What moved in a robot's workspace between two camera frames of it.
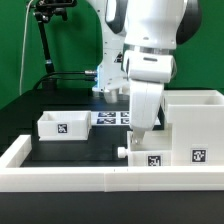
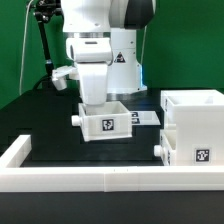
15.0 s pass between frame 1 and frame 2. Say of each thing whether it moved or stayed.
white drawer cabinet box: stayed
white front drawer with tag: moved
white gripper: moved
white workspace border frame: stayed
